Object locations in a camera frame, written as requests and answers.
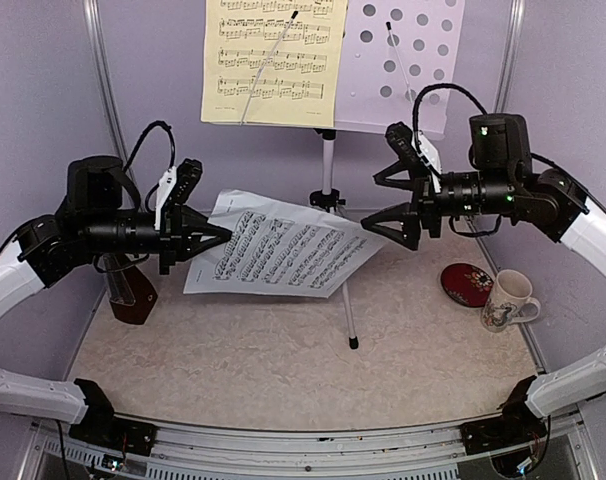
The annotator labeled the right aluminium corner post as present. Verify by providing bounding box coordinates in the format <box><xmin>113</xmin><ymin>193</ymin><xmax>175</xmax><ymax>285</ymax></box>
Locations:
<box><xmin>494</xmin><ymin>0</ymin><xmax>526</xmax><ymax>113</ymax></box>

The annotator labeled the floral ceramic mug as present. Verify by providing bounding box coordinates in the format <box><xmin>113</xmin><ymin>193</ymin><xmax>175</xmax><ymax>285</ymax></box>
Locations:
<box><xmin>480</xmin><ymin>269</ymin><xmax>542</xmax><ymax>333</ymax></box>

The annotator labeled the aluminium corner post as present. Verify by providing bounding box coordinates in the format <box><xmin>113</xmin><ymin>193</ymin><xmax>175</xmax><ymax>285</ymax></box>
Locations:
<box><xmin>81</xmin><ymin>0</ymin><xmax>147</xmax><ymax>224</ymax></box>
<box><xmin>494</xmin><ymin>0</ymin><xmax>526</xmax><ymax>113</ymax></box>

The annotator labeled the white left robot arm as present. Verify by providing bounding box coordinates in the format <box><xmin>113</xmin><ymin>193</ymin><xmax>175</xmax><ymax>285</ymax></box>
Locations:
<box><xmin>0</xmin><ymin>155</ymin><xmax>232</xmax><ymax>445</ymax></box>

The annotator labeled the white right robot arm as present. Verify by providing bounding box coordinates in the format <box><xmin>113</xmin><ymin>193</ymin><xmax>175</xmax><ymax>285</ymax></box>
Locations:
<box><xmin>361</xmin><ymin>114</ymin><xmax>606</xmax><ymax>444</ymax></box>

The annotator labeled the white sheet music page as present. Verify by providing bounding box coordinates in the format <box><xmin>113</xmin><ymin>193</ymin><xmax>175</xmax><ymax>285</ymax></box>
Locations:
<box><xmin>183</xmin><ymin>190</ymin><xmax>386</xmax><ymax>298</ymax></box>

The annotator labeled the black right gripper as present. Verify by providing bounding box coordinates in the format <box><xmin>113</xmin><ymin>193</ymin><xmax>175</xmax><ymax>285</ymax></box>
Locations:
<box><xmin>362</xmin><ymin>156</ymin><xmax>519</xmax><ymax>249</ymax></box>

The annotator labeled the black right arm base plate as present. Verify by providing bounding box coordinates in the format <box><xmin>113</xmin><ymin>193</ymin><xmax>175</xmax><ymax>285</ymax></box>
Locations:
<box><xmin>460</xmin><ymin>416</ymin><xmax>548</xmax><ymax>455</ymax></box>

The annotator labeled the red floral coaster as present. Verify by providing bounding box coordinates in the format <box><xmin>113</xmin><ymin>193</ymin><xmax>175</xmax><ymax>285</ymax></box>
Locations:
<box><xmin>440</xmin><ymin>263</ymin><xmax>494</xmax><ymax>308</ymax></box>

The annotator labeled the yellow sheet music page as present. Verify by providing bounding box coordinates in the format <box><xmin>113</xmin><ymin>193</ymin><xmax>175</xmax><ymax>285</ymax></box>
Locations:
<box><xmin>201</xmin><ymin>0</ymin><xmax>348</xmax><ymax>128</ymax></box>

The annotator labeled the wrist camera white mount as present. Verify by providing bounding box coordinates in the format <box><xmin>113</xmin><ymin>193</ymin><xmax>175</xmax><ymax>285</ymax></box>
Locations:
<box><xmin>154</xmin><ymin>158</ymin><xmax>203</xmax><ymax>231</ymax></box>
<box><xmin>385</xmin><ymin>122</ymin><xmax>442</xmax><ymax>193</ymax></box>

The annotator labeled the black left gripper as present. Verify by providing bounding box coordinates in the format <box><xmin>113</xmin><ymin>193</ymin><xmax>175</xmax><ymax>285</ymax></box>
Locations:
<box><xmin>81</xmin><ymin>204</ymin><xmax>231</xmax><ymax>274</ymax></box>

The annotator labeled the brown wooden metronome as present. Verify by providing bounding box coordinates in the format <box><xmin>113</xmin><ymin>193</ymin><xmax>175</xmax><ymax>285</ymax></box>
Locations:
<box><xmin>102</xmin><ymin>254</ymin><xmax>158</xmax><ymax>326</ymax></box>

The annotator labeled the aluminium front rail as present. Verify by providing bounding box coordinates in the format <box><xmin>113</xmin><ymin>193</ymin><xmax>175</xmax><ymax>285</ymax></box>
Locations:
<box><xmin>17</xmin><ymin>394</ymin><xmax>599</xmax><ymax>480</ymax></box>

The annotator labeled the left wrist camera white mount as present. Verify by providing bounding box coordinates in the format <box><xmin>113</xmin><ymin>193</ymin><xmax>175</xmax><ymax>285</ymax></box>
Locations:
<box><xmin>154</xmin><ymin>158</ymin><xmax>203</xmax><ymax>231</ymax></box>

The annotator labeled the white perforated music stand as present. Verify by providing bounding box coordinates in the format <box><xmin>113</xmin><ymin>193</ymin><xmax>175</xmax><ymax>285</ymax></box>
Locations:
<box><xmin>310</xmin><ymin>0</ymin><xmax>467</xmax><ymax>350</ymax></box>

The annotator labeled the left aluminium corner post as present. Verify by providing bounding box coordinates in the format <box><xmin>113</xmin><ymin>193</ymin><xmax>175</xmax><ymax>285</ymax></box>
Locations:
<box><xmin>81</xmin><ymin>0</ymin><xmax>147</xmax><ymax>224</ymax></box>

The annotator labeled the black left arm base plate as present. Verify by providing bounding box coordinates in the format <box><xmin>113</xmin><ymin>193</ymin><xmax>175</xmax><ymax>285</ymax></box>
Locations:
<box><xmin>69</xmin><ymin>417</ymin><xmax>157</xmax><ymax>457</ymax></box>

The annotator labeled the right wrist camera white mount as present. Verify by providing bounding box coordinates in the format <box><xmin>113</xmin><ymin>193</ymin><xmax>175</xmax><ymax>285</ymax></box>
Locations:
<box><xmin>385</xmin><ymin>122</ymin><xmax>442</xmax><ymax>193</ymax></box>

